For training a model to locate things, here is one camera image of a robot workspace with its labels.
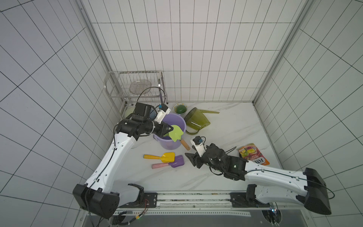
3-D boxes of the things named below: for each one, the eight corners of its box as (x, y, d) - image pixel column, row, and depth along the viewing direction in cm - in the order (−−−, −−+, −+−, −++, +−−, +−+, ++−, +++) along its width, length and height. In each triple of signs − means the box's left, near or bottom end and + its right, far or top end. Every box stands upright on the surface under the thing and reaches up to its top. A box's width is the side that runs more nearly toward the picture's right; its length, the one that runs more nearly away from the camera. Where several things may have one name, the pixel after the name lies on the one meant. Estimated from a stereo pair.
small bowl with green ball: (171, 113, 113) (171, 109, 110) (177, 104, 120) (177, 100, 116) (182, 117, 110) (182, 114, 107) (188, 108, 117) (188, 104, 114)
